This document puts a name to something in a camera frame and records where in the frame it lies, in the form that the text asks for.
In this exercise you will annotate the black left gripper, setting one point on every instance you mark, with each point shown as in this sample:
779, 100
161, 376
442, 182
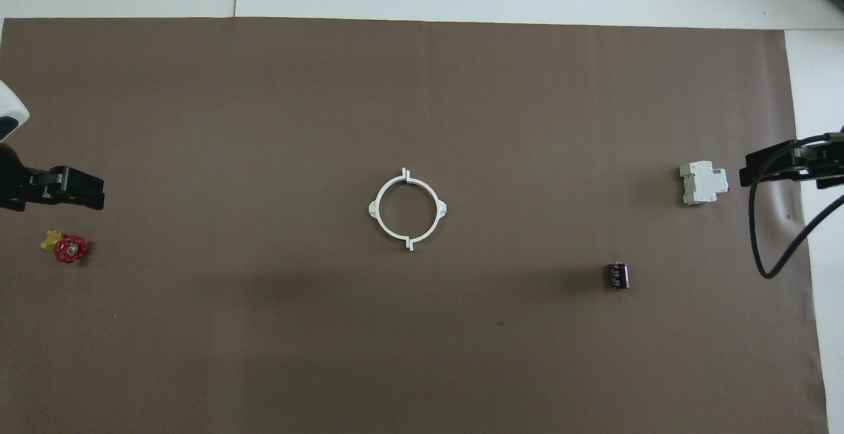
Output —
16, 186

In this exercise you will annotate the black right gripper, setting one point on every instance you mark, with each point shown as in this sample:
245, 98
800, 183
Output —
824, 167

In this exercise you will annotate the red handwheel brass valve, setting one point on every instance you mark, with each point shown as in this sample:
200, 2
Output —
70, 249

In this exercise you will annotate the white circuit breaker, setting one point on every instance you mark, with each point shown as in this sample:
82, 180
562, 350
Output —
702, 183

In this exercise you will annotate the brown table mat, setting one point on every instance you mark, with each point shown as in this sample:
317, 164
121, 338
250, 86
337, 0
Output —
422, 91

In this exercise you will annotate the white half pipe clamp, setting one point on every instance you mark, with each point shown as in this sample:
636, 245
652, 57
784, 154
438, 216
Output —
442, 208
372, 208

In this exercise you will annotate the black cylindrical capacitor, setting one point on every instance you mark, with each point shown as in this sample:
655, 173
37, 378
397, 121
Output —
618, 276

